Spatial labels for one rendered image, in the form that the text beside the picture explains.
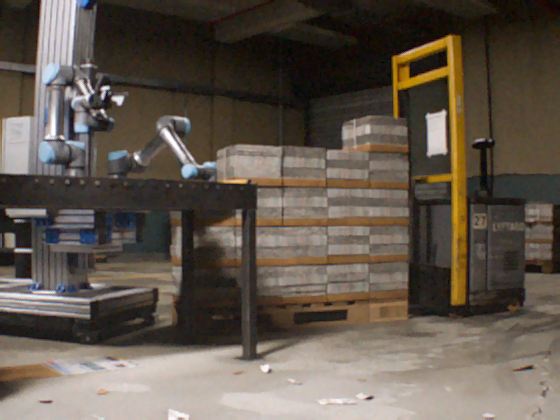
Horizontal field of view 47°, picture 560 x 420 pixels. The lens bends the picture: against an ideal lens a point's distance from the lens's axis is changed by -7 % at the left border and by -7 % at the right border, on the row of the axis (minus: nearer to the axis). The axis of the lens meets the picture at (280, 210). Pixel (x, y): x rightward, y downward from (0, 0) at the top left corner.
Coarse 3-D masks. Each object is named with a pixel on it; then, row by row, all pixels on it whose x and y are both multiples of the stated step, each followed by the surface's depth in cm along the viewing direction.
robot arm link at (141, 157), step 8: (176, 120) 382; (184, 120) 387; (176, 128) 382; (184, 128) 386; (184, 136) 391; (152, 144) 397; (160, 144) 394; (136, 152) 406; (144, 152) 401; (152, 152) 399; (136, 160) 404; (144, 160) 405; (136, 168) 408; (144, 168) 412
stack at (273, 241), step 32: (288, 192) 402; (320, 192) 410; (352, 192) 419; (224, 256) 387; (288, 256) 402; (320, 256) 409; (224, 288) 386; (288, 288) 402; (320, 288) 409; (352, 288) 417; (224, 320) 422; (288, 320) 401; (320, 320) 423; (352, 320) 417
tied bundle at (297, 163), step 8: (288, 152) 403; (296, 152) 405; (304, 152) 407; (312, 152) 409; (320, 152) 411; (288, 160) 403; (296, 160) 405; (304, 160) 407; (312, 160) 409; (320, 160) 411; (280, 168) 404; (288, 168) 402; (296, 168) 404; (304, 168) 406; (312, 168) 408; (320, 168) 410; (288, 176) 403; (296, 176) 404; (304, 176) 406; (312, 176) 408; (320, 176) 410
